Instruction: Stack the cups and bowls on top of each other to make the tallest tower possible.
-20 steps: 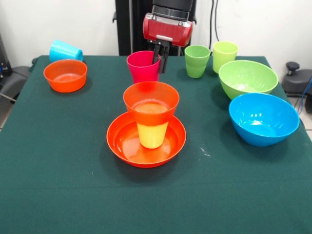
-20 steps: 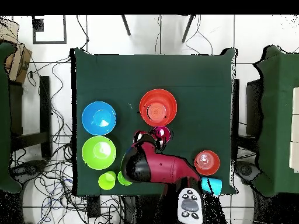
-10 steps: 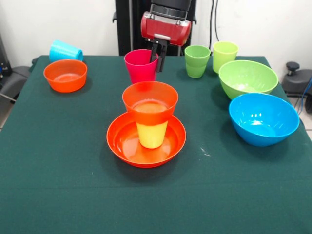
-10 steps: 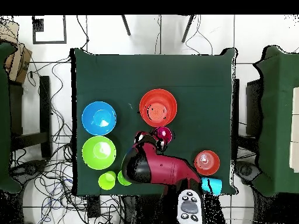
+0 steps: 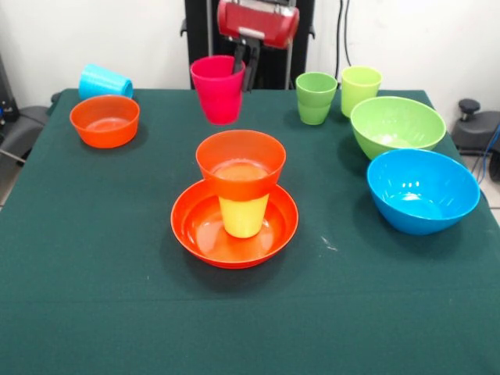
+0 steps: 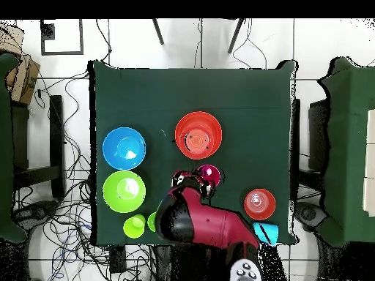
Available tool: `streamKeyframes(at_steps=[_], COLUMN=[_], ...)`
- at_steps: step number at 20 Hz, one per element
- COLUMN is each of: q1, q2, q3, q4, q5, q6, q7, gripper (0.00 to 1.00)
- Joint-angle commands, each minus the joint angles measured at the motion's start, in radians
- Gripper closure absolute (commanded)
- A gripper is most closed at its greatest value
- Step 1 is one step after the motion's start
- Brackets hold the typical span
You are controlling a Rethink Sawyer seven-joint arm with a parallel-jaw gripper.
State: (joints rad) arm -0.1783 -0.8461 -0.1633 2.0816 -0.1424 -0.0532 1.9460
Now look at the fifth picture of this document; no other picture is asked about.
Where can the yellow cup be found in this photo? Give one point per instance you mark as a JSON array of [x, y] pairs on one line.
[[243, 218]]

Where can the blue bowl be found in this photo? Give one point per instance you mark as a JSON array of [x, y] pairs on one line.
[[422, 191]]

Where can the black equipment box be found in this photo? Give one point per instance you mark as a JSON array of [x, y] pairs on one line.
[[8, 101]]

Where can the dark green tablecloth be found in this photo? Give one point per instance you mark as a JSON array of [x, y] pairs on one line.
[[250, 312]]

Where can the blue cup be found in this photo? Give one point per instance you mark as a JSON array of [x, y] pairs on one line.
[[101, 82]]

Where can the large orange bowl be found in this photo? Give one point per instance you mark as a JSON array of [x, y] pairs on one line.
[[195, 234]]

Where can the lime green cup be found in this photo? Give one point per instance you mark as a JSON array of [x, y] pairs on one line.
[[357, 91]]

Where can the grey stand base with knob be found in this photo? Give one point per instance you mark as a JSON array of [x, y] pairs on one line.
[[476, 133]]

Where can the pink cup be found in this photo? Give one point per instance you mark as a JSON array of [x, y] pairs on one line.
[[218, 97]]

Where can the lime green bowl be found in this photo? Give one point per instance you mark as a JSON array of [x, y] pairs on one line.
[[394, 125]]

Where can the small orange bowl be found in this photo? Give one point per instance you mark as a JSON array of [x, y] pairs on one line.
[[240, 183], [105, 121]]

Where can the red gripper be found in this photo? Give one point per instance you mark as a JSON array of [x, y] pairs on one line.
[[261, 21]]

